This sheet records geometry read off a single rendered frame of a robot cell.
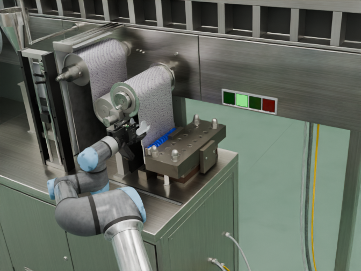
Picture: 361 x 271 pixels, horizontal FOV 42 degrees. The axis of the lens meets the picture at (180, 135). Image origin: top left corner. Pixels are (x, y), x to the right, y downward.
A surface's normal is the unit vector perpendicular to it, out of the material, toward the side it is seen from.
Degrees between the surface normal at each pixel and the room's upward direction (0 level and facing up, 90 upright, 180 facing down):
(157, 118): 90
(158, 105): 90
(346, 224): 90
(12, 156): 0
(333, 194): 0
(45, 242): 90
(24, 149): 0
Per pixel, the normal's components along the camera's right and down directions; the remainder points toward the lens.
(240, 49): -0.55, 0.42
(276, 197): -0.06, -0.89
